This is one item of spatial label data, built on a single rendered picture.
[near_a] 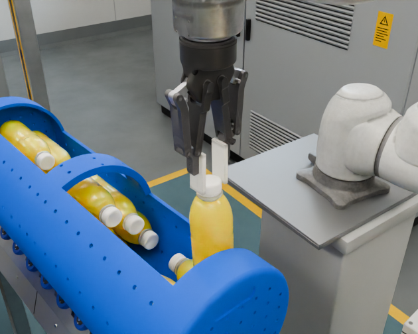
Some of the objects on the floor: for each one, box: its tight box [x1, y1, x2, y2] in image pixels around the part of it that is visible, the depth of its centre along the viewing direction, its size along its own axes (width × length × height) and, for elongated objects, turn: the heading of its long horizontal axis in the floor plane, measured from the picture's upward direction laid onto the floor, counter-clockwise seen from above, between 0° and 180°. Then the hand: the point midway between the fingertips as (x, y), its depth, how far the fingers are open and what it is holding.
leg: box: [0, 262, 32, 334], centre depth 177 cm, size 6×6×63 cm
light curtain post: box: [7, 0, 51, 113], centre depth 200 cm, size 6×6×170 cm
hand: (208, 166), depth 74 cm, fingers closed on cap, 4 cm apart
